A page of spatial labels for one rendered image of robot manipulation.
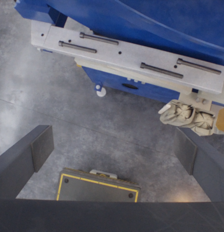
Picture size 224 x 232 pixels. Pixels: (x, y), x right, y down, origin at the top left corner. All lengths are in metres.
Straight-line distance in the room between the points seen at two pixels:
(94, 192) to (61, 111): 0.91
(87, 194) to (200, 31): 1.34
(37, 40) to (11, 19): 1.59
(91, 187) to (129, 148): 0.54
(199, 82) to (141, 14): 0.43
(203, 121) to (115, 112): 1.00
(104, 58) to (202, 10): 0.51
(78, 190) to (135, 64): 1.09
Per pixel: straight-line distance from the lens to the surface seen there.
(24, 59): 2.28
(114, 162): 1.71
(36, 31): 1.16
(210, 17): 0.94
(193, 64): 0.92
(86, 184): 1.46
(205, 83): 0.94
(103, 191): 1.45
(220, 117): 0.54
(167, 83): 1.01
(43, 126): 0.17
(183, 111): 0.85
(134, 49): 0.94
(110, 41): 0.95
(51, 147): 0.17
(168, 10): 0.86
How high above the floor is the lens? 1.68
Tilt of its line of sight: 80 degrees down
